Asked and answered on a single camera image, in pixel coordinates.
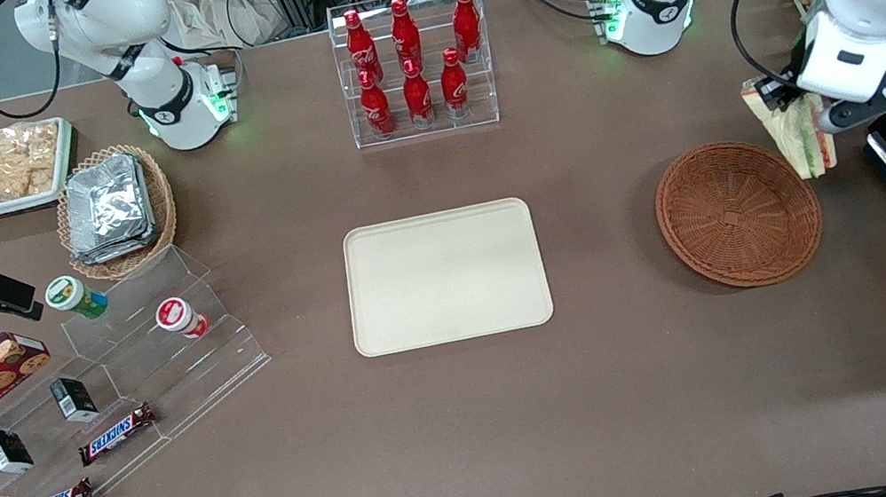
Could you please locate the red lid snack cup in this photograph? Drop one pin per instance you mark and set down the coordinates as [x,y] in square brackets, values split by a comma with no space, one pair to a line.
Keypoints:
[180,318]

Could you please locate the triangle sandwich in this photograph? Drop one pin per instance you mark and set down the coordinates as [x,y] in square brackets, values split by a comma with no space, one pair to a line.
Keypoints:
[803,139]

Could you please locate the brown round wicker basket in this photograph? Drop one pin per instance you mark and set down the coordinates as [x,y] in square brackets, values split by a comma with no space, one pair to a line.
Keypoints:
[739,217]

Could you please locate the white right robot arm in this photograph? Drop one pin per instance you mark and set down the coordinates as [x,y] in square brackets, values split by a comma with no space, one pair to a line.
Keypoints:
[158,107]

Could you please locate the small black box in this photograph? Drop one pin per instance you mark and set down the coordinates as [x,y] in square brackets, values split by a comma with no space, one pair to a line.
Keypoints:
[7,451]
[74,400]

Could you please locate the clear bag of crackers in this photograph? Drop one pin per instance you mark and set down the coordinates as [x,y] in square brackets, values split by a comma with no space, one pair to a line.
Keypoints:
[15,163]

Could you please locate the crumpled beige bag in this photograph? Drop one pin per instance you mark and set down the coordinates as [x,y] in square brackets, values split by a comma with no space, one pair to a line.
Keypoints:
[223,11]

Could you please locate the clear acrylic bottle rack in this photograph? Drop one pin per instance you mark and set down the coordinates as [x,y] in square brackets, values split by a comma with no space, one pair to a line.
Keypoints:
[428,132]

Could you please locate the silver foil pack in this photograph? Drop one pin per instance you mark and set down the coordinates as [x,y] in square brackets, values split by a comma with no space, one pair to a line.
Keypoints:
[111,253]
[107,201]

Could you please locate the clear acrylic stepped stand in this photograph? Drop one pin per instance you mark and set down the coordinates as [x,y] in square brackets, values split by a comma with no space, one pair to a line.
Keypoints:
[185,373]

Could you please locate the beige rectangular tray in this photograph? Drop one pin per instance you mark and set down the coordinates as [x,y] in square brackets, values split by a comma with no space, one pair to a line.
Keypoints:
[446,277]

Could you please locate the oval wicker basket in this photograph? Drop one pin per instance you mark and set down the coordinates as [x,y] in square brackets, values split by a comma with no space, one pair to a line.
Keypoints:
[160,197]

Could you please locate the green lid snack cup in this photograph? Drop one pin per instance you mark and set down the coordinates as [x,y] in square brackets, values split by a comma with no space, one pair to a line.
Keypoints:
[75,296]

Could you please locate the red cola bottle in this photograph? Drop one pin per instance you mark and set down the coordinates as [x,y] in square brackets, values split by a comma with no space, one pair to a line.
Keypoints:
[455,89]
[405,34]
[378,111]
[418,100]
[361,46]
[467,24]

